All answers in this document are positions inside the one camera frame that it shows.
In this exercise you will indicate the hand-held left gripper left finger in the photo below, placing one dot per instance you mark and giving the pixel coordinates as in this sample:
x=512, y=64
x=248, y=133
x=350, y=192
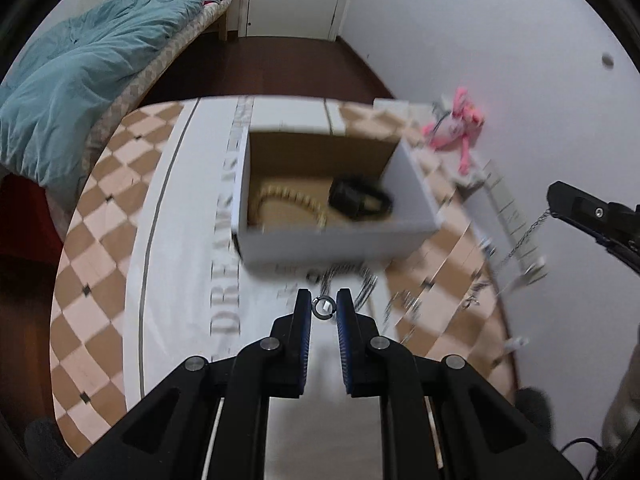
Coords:
x=303, y=345

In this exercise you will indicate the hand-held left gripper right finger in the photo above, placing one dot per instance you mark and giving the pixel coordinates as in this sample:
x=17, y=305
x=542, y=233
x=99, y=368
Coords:
x=344, y=345

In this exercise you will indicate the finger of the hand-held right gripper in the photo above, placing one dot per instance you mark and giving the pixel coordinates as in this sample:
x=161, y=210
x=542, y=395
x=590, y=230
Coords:
x=587, y=210

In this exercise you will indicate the white cardboard box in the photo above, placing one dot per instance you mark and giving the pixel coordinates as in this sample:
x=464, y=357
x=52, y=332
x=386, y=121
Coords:
x=340, y=246

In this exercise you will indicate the white jewelry card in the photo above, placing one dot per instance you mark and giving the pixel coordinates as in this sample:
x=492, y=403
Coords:
x=505, y=200

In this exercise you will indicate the black watch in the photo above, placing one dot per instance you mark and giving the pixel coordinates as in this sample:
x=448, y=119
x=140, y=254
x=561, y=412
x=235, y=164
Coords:
x=357, y=195

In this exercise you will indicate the pink plush toy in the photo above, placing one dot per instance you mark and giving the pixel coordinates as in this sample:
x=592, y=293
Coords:
x=452, y=127

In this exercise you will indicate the checkered printed tablecloth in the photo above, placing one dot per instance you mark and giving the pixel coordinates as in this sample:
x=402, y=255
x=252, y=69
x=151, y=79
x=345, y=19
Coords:
x=170, y=240

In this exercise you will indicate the dark fuzzy object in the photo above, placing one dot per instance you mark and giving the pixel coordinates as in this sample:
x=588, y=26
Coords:
x=535, y=407
x=47, y=442

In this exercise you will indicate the bed with patterned mattress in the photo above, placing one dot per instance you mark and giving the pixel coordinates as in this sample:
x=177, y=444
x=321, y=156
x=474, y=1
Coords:
x=165, y=57

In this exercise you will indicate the teal blanket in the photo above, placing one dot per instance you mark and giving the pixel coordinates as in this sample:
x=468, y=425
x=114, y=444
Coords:
x=75, y=80

